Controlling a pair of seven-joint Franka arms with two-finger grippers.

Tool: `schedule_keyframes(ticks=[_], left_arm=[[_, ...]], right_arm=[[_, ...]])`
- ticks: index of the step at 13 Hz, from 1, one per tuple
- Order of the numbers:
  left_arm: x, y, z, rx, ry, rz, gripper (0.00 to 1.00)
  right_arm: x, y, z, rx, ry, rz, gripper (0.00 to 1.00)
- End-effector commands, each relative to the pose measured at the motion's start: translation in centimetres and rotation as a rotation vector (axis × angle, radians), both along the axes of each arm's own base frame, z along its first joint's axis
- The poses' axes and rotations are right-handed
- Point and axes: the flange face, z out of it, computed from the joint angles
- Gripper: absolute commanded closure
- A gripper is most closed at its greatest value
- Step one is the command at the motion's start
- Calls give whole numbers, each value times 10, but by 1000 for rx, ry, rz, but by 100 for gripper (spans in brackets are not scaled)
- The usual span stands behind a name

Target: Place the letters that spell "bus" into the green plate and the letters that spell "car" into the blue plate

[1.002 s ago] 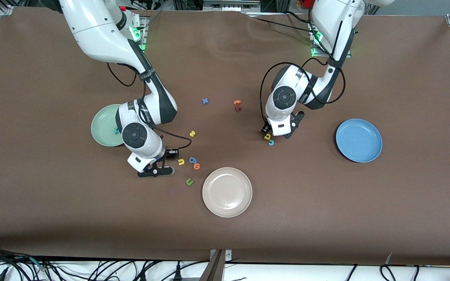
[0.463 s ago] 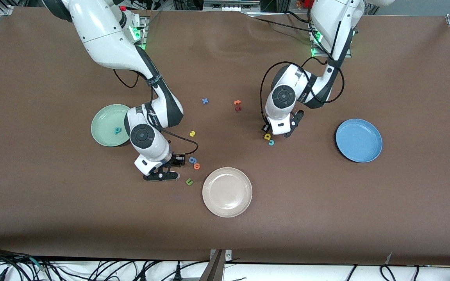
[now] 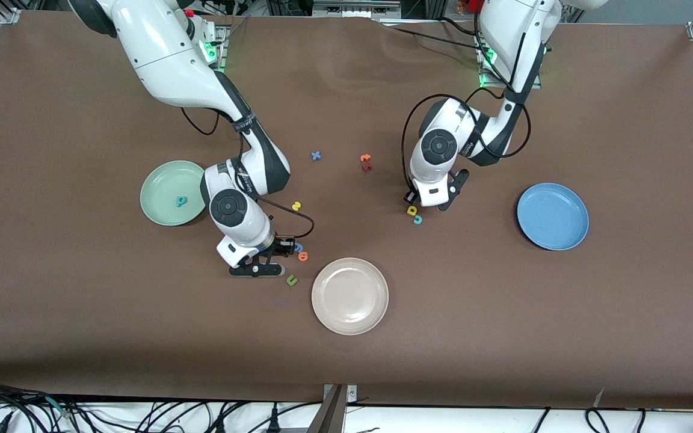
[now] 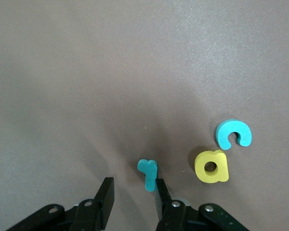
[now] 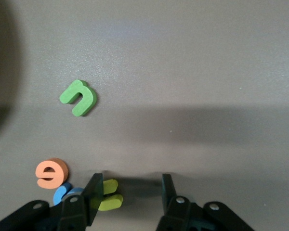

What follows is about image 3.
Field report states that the beige plate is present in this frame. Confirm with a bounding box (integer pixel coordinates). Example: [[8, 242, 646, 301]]
[[311, 257, 389, 336]]

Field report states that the green plate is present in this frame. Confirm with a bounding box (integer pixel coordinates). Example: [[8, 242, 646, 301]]
[[140, 160, 210, 227]]

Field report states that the blue plate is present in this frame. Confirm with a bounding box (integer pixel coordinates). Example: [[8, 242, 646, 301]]
[[516, 183, 590, 251]]

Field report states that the brown table mat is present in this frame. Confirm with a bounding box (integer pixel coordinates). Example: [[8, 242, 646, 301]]
[[0, 11, 693, 411]]

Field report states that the grey equipment rack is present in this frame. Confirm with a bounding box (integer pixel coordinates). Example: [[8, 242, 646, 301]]
[[312, 0, 405, 19]]

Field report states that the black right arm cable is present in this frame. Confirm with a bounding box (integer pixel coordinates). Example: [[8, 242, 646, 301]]
[[180, 105, 316, 241]]

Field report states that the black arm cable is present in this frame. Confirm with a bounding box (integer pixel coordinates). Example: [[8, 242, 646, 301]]
[[402, 24, 532, 196], [180, 105, 316, 241]]

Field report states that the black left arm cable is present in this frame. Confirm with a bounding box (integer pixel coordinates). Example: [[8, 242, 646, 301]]
[[402, 24, 532, 196]]

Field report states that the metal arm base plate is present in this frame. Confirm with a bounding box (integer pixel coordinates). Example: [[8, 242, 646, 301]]
[[478, 33, 543, 90], [199, 24, 230, 76]]

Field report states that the aluminium post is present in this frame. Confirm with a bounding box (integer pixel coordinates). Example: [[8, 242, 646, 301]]
[[307, 384, 358, 433]]

